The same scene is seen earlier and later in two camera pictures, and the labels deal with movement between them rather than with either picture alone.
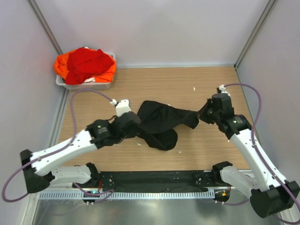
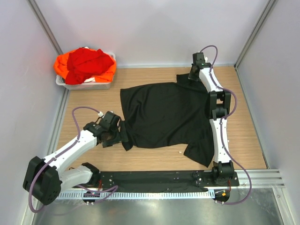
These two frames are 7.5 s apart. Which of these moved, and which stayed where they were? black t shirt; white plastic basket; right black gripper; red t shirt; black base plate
Moved: right black gripper; black t shirt
Stayed: red t shirt; white plastic basket; black base plate
